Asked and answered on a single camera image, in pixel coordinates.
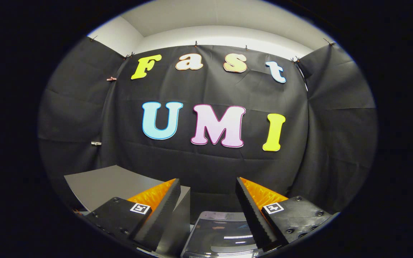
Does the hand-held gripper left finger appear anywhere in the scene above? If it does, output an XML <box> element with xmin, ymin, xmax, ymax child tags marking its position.
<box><xmin>83</xmin><ymin>178</ymin><xmax>181</xmax><ymax>253</ymax></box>

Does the grey box cabinet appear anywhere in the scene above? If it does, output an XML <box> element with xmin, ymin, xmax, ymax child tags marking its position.
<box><xmin>64</xmin><ymin>165</ymin><xmax>192</xmax><ymax>258</ymax></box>

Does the black backdrop cloth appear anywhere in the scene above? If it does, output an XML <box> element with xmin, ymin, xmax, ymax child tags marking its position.
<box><xmin>38</xmin><ymin>36</ymin><xmax>377</xmax><ymax>215</ymax></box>

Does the grey washing machine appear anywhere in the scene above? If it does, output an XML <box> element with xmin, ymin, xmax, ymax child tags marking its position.
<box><xmin>180</xmin><ymin>210</ymin><xmax>265</xmax><ymax>258</ymax></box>

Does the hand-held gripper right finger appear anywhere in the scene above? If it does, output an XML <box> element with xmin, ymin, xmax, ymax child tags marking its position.
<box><xmin>235</xmin><ymin>177</ymin><xmax>337</xmax><ymax>252</ymax></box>

